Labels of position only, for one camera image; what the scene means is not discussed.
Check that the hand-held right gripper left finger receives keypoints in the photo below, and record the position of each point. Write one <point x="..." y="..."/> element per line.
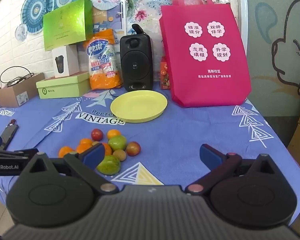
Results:
<point x="93" y="155"/>

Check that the red tomato-print box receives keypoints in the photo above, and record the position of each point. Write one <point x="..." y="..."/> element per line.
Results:
<point x="165" y="75"/>

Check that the shiny green gift box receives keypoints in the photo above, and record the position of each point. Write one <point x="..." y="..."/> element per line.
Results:
<point x="65" y="25"/>

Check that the black speaker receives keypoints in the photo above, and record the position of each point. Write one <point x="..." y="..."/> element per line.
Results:
<point x="136" y="62"/>

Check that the orange paper cup pack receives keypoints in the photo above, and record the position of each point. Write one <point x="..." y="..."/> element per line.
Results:
<point x="103" y="62"/>

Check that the floral plastic wrap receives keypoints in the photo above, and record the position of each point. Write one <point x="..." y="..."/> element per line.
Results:
<point x="147" y="7"/>

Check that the oblong green mango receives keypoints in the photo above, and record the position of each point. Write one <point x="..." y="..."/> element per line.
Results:
<point x="109" y="165"/>

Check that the yellow plastic plate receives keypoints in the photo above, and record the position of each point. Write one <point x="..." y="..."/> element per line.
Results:
<point x="140" y="105"/>

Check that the round green fruit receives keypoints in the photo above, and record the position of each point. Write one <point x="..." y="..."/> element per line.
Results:
<point x="117" y="142"/>

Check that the blue printed tablecloth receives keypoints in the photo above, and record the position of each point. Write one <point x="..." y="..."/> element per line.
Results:
<point x="190" y="132"/>

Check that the light green lidded box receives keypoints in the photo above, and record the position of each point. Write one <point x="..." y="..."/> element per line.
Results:
<point x="62" y="87"/>

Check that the pink tote bag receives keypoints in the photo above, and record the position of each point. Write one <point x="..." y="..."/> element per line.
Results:
<point x="205" y="75"/>

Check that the orange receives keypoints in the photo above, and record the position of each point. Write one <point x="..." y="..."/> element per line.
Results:
<point x="80" y="150"/>
<point x="86" y="141"/>
<point x="65" y="152"/>
<point x="108" y="150"/>
<point x="114" y="133"/>

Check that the small brown kiwi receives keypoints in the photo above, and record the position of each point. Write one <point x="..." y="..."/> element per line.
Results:
<point x="119" y="155"/>

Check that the large blue paper fan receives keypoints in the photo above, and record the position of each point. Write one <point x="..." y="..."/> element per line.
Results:
<point x="36" y="8"/>

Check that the black microphone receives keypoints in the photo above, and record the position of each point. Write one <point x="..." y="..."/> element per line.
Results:
<point x="137" y="28"/>

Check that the brown cardboard box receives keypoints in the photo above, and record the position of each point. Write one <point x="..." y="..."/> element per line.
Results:
<point x="15" y="93"/>

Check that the white cup-print box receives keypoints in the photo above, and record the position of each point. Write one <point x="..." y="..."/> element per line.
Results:
<point x="65" y="61"/>

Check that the wall poster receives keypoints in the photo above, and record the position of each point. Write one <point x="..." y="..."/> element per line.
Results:
<point x="110" y="18"/>

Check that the small pale paper fan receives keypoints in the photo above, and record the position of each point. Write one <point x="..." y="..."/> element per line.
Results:
<point x="21" y="32"/>

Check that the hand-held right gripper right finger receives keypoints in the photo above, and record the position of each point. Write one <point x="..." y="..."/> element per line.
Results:
<point x="210" y="155"/>

